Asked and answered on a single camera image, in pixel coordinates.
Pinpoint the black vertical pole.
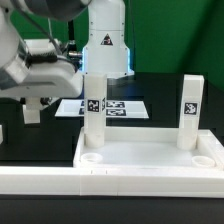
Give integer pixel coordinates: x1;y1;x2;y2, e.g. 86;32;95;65
68;20;76;47

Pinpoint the grey braided cable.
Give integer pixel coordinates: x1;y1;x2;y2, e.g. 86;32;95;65
13;0;73;63

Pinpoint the white desk tabletop tray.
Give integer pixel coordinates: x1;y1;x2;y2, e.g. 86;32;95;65
73;126;224;170

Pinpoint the white fixture wall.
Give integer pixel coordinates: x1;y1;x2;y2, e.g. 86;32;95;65
0;166;224;198

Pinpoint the fiducial marker sheet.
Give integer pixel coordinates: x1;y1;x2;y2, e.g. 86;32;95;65
55;99;149;119

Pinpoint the white block left edge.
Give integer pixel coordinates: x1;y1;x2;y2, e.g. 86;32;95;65
0;125;3;145

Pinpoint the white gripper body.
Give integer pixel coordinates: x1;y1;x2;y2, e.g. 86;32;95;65
0;39;83;98

